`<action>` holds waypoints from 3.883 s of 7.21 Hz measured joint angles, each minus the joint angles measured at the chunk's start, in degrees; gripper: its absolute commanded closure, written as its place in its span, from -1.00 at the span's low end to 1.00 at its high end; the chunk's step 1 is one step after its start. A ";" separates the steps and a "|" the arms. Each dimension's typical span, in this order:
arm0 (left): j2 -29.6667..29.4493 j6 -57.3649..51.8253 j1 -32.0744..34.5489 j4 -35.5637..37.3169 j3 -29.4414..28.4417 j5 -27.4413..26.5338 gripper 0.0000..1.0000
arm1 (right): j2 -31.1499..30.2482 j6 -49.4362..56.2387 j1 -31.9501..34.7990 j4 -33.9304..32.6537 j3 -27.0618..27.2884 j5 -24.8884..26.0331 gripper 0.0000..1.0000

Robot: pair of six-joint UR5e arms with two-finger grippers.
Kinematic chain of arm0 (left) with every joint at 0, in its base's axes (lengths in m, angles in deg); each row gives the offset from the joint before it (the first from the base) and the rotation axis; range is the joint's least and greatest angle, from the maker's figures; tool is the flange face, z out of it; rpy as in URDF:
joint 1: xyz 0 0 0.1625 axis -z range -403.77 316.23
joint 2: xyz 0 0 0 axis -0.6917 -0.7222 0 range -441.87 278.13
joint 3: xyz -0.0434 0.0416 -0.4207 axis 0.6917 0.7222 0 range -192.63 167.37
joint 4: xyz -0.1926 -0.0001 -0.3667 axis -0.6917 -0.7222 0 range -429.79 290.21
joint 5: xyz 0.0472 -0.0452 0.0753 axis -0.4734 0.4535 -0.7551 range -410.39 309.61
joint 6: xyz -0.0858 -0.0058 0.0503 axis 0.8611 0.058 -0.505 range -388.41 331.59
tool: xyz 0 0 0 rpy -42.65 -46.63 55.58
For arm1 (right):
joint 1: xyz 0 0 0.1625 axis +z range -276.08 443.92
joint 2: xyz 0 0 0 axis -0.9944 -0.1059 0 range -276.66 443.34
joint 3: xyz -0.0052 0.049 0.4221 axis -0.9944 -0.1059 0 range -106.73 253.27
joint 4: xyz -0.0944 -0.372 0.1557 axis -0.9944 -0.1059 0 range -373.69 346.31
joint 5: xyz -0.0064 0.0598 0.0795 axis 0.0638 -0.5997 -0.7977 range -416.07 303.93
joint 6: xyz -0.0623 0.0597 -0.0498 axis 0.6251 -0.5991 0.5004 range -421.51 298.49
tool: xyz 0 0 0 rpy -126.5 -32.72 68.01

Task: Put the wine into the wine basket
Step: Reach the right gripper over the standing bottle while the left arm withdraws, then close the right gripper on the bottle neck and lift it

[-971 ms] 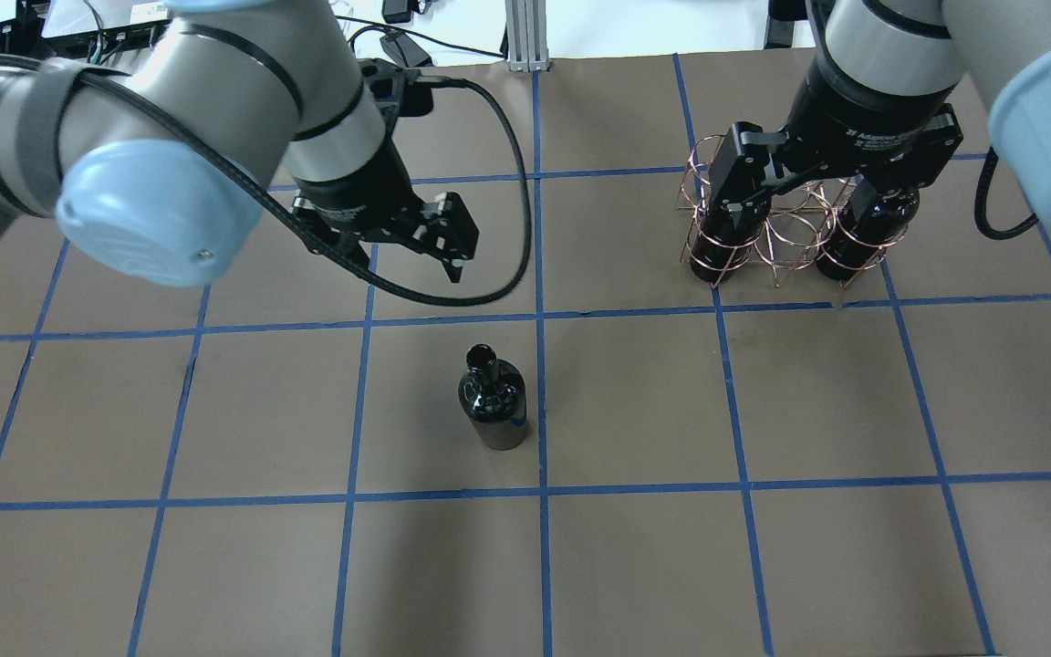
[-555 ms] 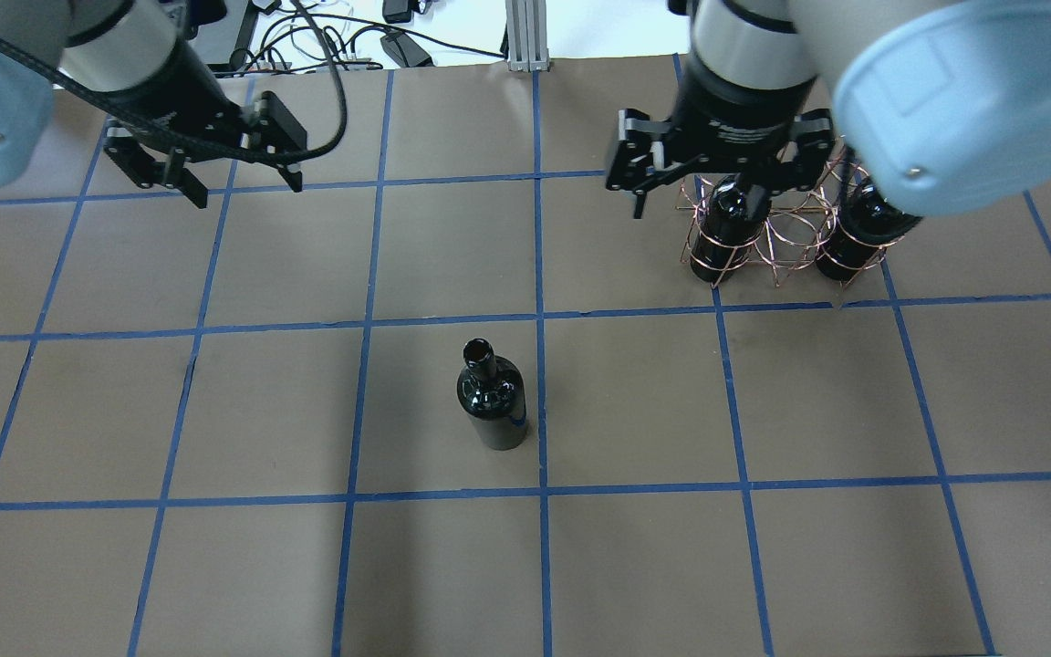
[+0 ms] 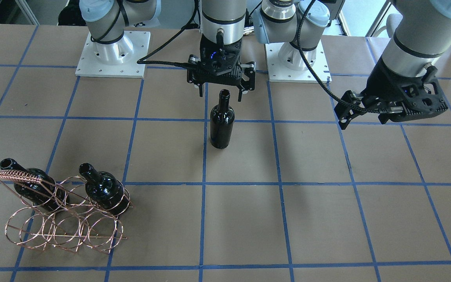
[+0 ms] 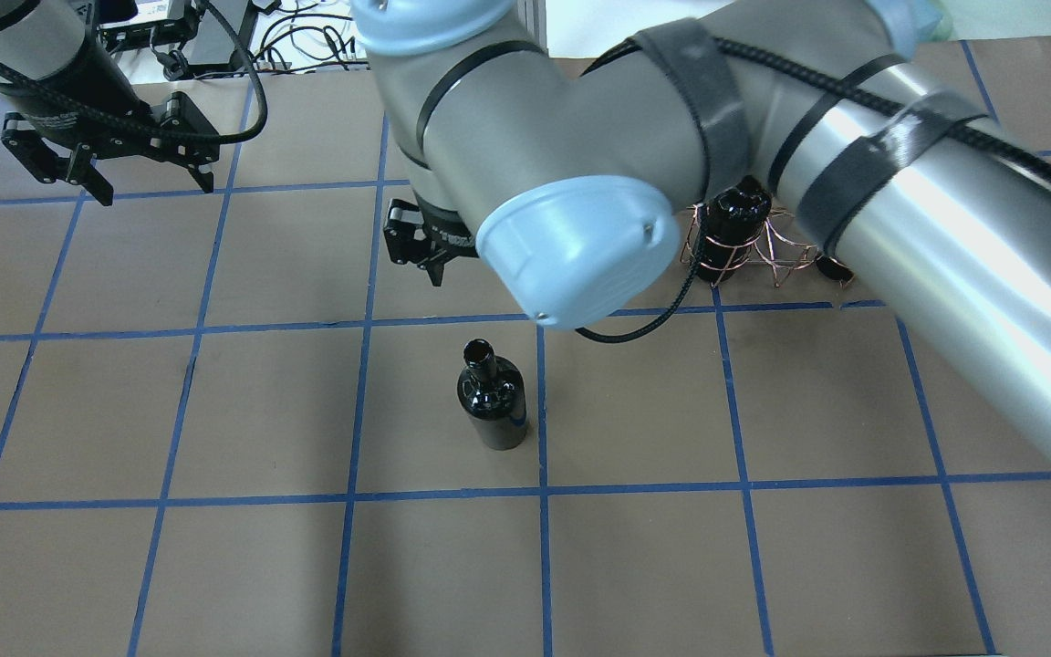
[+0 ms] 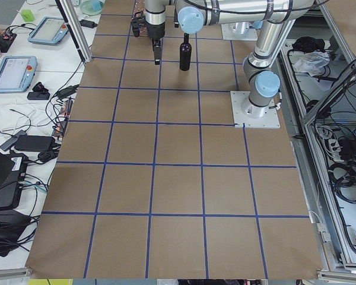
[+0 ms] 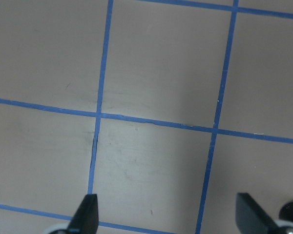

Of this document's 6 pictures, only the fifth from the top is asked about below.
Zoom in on green bowl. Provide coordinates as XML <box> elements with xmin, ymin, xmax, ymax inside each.
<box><xmin>79</xmin><ymin>0</ymin><xmax>104</xmax><ymax>16</ymax></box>

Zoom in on blue teach pendant near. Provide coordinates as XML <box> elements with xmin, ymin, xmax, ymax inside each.
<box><xmin>0</xmin><ymin>56</ymin><xmax>38</xmax><ymax>93</ymax></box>

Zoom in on black small device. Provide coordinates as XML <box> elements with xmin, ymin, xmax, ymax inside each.
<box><xmin>27</xmin><ymin>81</ymin><xmax>50</xmax><ymax>101</ymax></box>

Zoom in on black laptop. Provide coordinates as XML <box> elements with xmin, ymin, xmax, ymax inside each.
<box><xmin>0</xmin><ymin>151</ymin><xmax>28</xmax><ymax>210</ymax></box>

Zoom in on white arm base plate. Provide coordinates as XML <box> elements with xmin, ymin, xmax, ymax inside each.
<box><xmin>230</xmin><ymin>91</ymin><xmax>280</xmax><ymax>129</ymax></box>
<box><xmin>221</xmin><ymin>22</ymin><xmax>258</xmax><ymax>41</ymax></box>

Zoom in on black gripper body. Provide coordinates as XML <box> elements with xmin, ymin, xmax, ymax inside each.
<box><xmin>131</xmin><ymin>11</ymin><xmax>166</xmax><ymax>40</ymax></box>

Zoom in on white crumpled cloth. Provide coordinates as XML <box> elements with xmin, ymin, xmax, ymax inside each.
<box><xmin>293</xmin><ymin>52</ymin><xmax>330</xmax><ymax>77</ymax></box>

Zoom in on aluminium frame post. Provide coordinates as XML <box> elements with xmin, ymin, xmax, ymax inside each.
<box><xmin>55</xmin><ymin>0</ymin><xmax>92</xmax><ymax>64</ymax></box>

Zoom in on copper wire wine basket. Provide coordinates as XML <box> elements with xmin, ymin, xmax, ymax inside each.
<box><xmin>131</xmin><ymin>0</ymin><xmax>145</xmax><ymax>31</ymax></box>

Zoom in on green box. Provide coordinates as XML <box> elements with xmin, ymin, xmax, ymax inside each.
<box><xmin>20</xmin><ymin>9</ymin><xmax>35</xmax><ymax>22</ymax></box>

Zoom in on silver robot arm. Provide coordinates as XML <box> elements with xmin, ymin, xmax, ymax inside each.
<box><xmin>227</xmin><ymin>21</ymin><xmax>263</xmax><ymax>34</ymax></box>
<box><xmin>131</xmin><ymin>0</ymin><xmax>315</xmax><ymax>118</ymax></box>

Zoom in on blue teach pendant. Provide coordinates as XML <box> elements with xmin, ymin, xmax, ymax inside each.
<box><xmin>27</xmin><ymin>17</ymin><xmax>68</xmax><ymax>46</ymax></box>
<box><xmin>0</xmin><ymin>56</ymin><xmax>38</xmax><ymax>93</ymax></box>

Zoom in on black power adapter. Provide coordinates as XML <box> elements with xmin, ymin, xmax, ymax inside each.
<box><xmin>14</xmin><ymin>135</ymin><xmax>55</xmax><ymax>152</ymax></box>

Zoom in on dark wine bottle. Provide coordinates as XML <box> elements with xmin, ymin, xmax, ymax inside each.
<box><xmin>179</xmin><ymin>33</ymin><xmax>192</xmax><ymax>71</ymax></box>

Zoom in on blue teach pendant far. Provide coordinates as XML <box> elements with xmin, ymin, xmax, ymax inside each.
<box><xmin>27</xmin><ymin>17</ymin><xmax>68</xmax><ymax>46</ymax></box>

